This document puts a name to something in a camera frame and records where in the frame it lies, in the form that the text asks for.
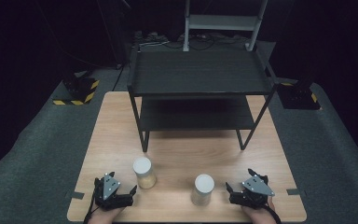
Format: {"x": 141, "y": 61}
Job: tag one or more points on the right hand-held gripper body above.
{"x": 254, "y": 188}

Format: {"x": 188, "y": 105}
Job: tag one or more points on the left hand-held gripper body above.
{"x": 107, "y": 199}

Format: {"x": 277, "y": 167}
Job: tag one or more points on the glass jar with white lid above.
{"x": 143, "y": 169}
{"x": 203, "y": 186}

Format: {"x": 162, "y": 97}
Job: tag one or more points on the black two-tier shelf rack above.
{"x": 199, "y": 71}

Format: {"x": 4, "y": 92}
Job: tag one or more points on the person's left hand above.
{"x": 104, "y": 217}

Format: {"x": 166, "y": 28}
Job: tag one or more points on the person's right hand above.
{"x": 261, "y": 216}

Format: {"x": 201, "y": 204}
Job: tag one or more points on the grey tape piece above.
{"x": 76, "y": 195}
{"x": 293, "y": 191}

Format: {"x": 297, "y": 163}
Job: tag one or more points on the black base with yellow stripes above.
{"x": 79, "y": 90}
{"x": 300, "y": 98}

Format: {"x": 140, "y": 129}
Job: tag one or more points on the white metal stand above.
{"x": 222, "y": 22}

